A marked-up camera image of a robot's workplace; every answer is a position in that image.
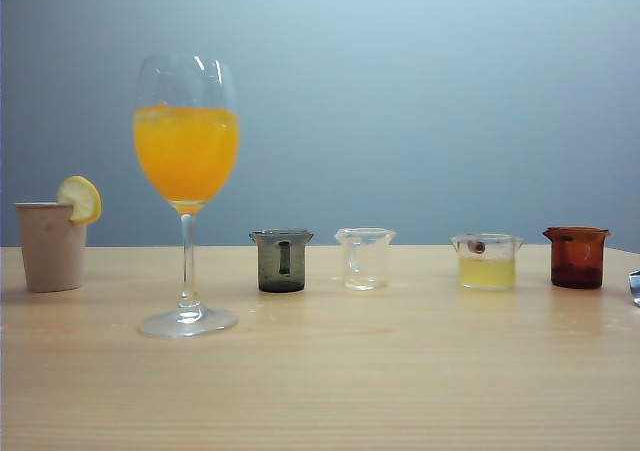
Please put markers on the smoky grey glass measuring cup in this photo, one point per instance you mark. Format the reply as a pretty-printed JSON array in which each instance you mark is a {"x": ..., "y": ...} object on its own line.
[{"x": 270, "y": 271}]

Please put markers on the tall clear wine glass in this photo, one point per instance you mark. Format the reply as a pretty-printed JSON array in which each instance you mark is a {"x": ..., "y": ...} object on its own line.
[{"x": 185, "y": 166}]

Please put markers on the clear glass measuring cup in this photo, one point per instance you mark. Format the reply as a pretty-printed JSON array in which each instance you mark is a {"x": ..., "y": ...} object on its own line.
[{"x": 365, "y": 276}]

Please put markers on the silver metal utensil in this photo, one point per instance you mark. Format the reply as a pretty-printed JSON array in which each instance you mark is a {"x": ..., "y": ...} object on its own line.
[{"x": 635, "y": 286}]

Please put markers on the yellow lemon slice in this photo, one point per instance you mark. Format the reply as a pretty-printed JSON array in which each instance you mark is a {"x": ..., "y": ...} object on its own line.
[{"x": 82, "y": 198}]

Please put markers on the clear cup with pale juice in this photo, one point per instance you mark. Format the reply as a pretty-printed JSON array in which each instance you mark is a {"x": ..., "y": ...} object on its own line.
[{"x": 487, "y": 273}]

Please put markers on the beige paper cup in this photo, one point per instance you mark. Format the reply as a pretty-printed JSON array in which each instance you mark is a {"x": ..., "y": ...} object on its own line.
[{"x": 50, "y": 251}]

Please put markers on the amber brown glass measuring cup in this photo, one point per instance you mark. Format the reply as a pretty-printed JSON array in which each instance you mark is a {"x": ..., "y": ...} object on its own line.
[{"x": 577, "y": 266}]

